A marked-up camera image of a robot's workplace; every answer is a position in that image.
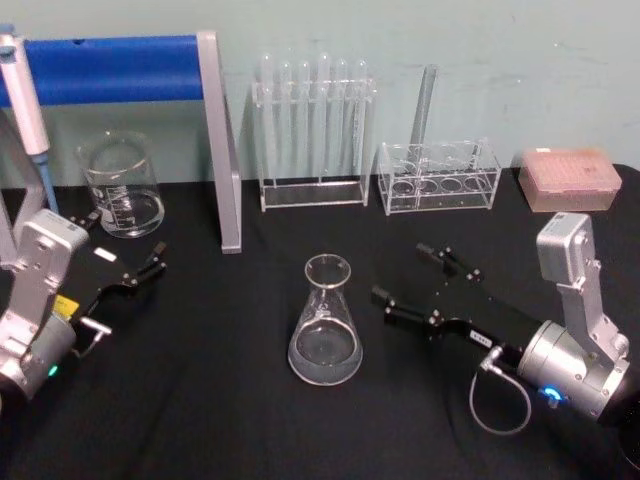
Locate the tall clear acrylic tube rack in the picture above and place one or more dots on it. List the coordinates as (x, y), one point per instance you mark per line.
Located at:
(315, 192)

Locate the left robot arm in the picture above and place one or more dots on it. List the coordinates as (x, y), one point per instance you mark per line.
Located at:
(35, 280)

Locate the black table cloth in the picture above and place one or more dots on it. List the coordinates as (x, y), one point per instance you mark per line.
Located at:
(210, 410)

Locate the low clear acrylic tube rack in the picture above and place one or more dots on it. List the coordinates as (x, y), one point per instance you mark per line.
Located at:
(440, 192)

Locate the pink pipette tip box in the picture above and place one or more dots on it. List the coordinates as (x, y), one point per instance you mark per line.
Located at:
(570, 182)

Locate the clear test tube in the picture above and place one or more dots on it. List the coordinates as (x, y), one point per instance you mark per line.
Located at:
(323, 110)
(285, 115)
(267, 110)
(303, 115)
(360, 112)
(341, 112)

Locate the clear glass beaker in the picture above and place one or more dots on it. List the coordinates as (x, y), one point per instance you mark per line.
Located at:
(125, 200)

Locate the grey pipette with blue tip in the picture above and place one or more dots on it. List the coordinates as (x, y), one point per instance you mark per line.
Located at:
(27, 120)

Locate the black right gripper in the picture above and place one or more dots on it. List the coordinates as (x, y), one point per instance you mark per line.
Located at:
(492, 325)

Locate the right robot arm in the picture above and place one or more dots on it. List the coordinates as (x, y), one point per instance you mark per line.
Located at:
(575, 350)

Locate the wide clear plastic tube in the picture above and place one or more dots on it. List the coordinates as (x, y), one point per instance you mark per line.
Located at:
(425, 110)

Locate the clear glass conical flask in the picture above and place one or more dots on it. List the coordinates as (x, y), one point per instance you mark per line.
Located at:
(325, 345)

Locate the blue and grey pipette stand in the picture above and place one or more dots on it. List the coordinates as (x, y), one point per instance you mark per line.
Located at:
(125, 67)

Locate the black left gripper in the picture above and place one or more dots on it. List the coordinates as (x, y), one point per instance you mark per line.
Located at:
(102, 272)

